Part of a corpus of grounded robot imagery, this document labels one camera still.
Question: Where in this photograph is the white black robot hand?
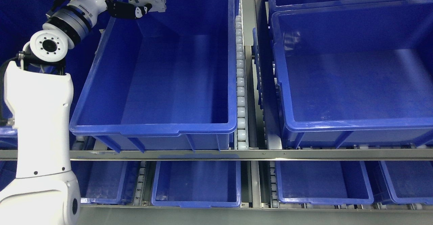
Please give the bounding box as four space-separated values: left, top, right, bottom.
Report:
86 0 153 19

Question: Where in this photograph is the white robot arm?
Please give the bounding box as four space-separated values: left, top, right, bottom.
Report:
1 0 101 225

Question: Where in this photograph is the blue bin left upper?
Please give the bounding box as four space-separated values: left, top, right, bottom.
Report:
0 0 112 148

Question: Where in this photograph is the blue bin centre upper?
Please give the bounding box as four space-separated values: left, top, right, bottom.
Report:
69 0 237 152

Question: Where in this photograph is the white roller track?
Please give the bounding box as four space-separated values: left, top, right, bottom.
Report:
235 1 249 150

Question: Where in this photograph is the blue bin left lower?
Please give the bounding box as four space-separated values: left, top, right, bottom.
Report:
71 161 140 205

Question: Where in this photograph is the blue bin centre lower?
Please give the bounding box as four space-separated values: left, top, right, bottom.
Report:
151 161 242 208

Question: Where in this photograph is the blue bin right upper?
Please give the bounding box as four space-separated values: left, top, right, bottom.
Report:
271 0 433 149

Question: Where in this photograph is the blue bin far right lower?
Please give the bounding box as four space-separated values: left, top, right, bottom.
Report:
377 161 433 205

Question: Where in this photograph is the metal shelf rail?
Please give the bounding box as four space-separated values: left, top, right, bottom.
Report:
0 149 433 161

